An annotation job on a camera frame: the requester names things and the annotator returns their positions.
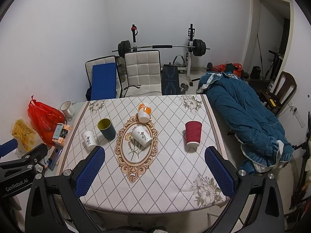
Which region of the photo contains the white paper cup with print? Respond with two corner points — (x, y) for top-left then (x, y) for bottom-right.
(131, 125), (152, 147)

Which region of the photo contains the small white paper cup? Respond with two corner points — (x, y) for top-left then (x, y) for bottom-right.
(82, 130), (97, 151)

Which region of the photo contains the red corrugated paper cup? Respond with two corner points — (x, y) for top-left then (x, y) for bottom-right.
(185, 120), (202, 148)

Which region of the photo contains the dark green cup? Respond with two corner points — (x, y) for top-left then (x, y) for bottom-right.
(97, 118), (116, 140)

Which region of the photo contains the orange and white paper cup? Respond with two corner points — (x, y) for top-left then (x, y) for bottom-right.
(138, 103), (151, 123)

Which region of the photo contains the yellow snack bag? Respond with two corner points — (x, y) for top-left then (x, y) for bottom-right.
(12, 118), (36, 151)

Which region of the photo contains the teal quilted blanket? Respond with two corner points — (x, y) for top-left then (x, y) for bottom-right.
(197, 72), (294, 174)

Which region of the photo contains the red plastic bag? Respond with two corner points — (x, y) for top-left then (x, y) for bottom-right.
(27, 96), (65, 146)

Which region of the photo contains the patterned floral tablecloth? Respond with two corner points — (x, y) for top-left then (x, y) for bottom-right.
(57, 95), (228, 214)

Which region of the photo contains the red bag behind blanket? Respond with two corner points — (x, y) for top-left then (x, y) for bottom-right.
(212, 63), (243, 77)

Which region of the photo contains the brown wooden chair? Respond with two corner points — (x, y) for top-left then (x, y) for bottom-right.
(261, 71), (297, 116)

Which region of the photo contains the blue panel chair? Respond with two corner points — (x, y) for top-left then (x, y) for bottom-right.
(85, 55), (122, 101)

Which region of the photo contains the dark blue patterned bag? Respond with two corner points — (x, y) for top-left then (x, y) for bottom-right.
(161, 65), (180, 95)

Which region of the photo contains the white weight bench rack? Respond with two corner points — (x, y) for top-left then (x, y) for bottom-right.
(130, 23), (195, 86)

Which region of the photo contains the white padded chair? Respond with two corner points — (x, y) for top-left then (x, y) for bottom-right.
(124, 50), (162, 97)

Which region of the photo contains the barbell with black plates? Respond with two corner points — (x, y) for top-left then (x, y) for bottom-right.
(112, 39), (210, 58)

